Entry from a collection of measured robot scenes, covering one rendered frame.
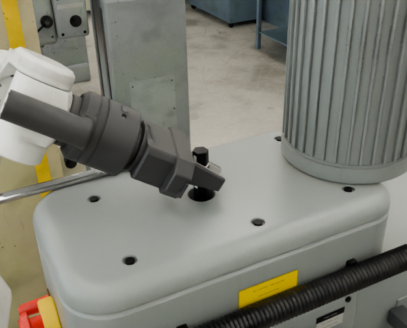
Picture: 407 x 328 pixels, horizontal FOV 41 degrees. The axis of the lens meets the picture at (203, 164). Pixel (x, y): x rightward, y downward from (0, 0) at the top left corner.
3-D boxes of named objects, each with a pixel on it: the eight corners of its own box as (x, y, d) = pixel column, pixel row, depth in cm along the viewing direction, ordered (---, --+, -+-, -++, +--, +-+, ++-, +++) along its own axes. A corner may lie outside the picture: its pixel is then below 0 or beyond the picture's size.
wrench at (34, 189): (-13, 212, 72) (-14, 207, 71) (-17, 198, 75) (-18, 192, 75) (156, 166, 81) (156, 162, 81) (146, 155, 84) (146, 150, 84)
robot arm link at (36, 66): (55, 148, 64) (29, 118, 75) (84, 77, 63) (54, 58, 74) (0, 131, 60) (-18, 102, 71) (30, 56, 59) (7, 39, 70)
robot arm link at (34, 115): (75, 167, 72) (-11, 136, 68) (106, 93, 71) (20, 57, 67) (82, 194, 62) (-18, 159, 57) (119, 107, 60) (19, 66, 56)
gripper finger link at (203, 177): (215, 192, 74) (175, 177, 71) (227, 174, 73) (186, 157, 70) (217, 198, 72) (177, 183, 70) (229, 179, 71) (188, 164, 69)
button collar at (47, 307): (51, 353, 71) (43, 321, 68) (41, 323, 76) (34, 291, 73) (66, 348, 72) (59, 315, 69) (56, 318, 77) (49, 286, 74)
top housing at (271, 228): (88, 408, 64) (67, 310, 56) (41, 275, 85) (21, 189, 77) (389, 280, 82) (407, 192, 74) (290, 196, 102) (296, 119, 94)
